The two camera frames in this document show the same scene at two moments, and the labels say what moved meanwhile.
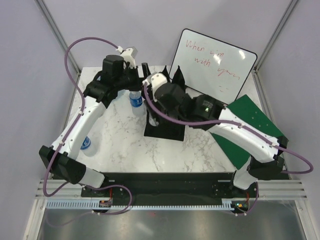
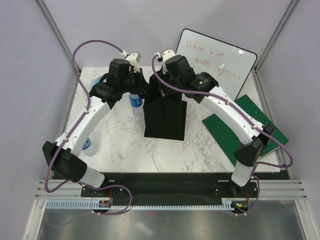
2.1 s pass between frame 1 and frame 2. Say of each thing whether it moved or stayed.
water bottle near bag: stayed
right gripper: moved
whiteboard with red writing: stayed
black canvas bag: stayed
